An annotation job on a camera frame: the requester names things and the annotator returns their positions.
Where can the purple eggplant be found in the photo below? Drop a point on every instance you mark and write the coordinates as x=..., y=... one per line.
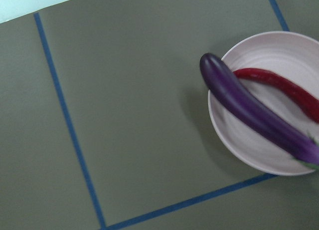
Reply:
x=234, y=97

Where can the red chili pepper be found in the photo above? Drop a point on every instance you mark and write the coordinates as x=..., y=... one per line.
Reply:
x=305, y=101

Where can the pink plate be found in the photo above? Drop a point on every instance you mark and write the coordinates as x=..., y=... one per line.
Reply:
x=291, y=55

